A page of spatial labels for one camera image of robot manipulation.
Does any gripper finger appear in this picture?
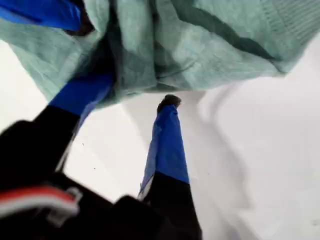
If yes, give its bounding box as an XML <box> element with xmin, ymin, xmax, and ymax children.
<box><xmin>0</xmin><ymin>0</ymin><xmax>97</xmax><ymax>37</ymax></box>
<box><xmin>137</xmin><ymin>93</ymin><xmax>203</xmax><ymax>240</ymax></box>
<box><xmin>0</xmin><ymin>73</ymin><xmax>116</xmax><ymax>176</ymax></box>

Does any pale green T-shirt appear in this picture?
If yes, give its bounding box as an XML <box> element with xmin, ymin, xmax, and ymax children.
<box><xmin>0</xmin><ymin>0</ymin><xmax>320</xmax><ymax>110</ymax></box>

